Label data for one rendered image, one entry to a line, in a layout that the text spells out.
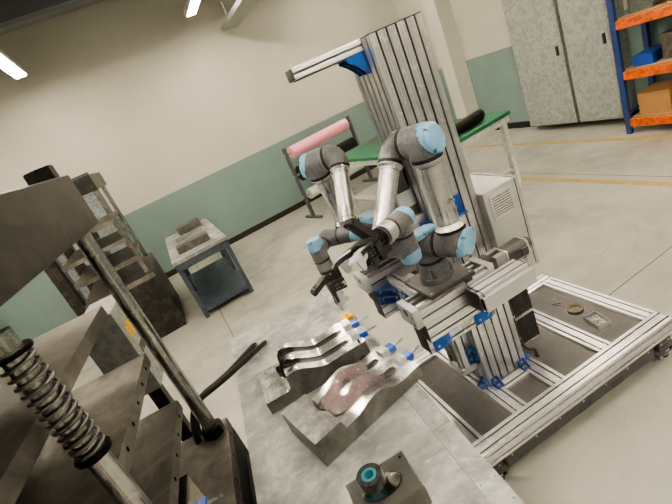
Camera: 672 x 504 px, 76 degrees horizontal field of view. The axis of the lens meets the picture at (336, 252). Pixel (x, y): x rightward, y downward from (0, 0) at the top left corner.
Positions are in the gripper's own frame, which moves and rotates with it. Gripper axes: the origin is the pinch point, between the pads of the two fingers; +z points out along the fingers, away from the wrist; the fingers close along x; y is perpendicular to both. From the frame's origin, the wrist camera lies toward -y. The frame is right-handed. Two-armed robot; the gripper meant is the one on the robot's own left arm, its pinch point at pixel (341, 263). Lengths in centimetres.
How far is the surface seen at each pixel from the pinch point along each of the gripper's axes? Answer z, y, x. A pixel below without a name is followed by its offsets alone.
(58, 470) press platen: 83, 10, 52
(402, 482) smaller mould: 24, 60, -6
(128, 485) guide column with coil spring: 73, 14, 21
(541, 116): -604, 98, 180
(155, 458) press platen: 62, 33, 67
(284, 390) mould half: 9, 51, 68
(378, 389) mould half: -2, 54, 21
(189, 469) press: 53, 56, 88
